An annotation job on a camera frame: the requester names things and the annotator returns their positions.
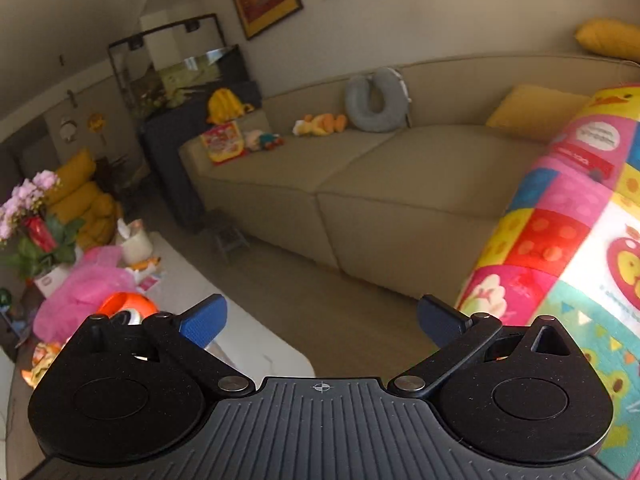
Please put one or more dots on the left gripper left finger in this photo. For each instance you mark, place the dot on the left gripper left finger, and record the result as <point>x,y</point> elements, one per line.
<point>202,323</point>

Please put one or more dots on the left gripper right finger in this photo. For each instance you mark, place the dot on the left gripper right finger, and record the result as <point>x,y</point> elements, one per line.
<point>440,322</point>

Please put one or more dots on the white coffee table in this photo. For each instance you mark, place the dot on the white coffee table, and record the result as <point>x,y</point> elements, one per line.
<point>244,343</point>

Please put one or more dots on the pink fluffy cloth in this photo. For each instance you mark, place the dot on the pink fluffy cloth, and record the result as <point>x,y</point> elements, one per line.
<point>94,278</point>

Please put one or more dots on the colourful cartoon play mat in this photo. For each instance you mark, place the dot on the colourful cartoon play mat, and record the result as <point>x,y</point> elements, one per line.
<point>568,245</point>

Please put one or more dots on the beige sofa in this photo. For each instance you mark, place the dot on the beige sofa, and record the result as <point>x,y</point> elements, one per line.
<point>408,210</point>

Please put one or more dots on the pink flower bouquet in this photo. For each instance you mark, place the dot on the pink flower bouquet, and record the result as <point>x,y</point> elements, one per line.
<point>40,240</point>

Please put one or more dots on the grey neck pillow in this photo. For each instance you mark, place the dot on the grey neck pillow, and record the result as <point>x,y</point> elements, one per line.
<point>378,102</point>

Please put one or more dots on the yellow backpack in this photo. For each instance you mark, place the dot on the yellow backpack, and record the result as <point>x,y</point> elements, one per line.
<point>224,106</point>

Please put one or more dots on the orange plush toy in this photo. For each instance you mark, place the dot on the orange plush toy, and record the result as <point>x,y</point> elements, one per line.
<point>320,125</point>

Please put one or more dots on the yellow cushion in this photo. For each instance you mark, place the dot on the yellow cushion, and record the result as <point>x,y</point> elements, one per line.
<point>610,38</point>
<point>535,113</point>

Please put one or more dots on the fish tank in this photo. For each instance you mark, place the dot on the fish tank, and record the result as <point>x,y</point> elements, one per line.
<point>162,67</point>

